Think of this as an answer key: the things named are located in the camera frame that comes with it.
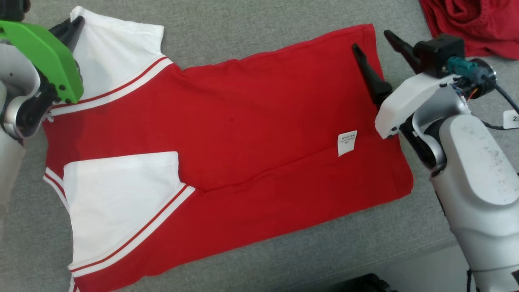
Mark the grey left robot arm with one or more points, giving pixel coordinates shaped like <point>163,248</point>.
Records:
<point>16,81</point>

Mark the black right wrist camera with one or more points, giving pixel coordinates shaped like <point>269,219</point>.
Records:
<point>440,52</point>

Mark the red shorts white side stripe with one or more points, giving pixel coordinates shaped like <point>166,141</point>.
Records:
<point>486,24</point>

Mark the red shirt white sleeves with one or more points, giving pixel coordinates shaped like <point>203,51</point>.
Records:
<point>243,121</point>

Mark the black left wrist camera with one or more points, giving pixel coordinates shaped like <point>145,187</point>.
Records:
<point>14,9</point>

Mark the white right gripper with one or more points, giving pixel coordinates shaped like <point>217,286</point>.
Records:
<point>405,101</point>

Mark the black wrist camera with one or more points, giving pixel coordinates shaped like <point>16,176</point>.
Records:
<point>14,9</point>
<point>440,52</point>

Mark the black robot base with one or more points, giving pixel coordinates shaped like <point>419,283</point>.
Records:
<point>365,284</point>

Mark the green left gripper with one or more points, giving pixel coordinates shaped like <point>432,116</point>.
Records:
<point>44,52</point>

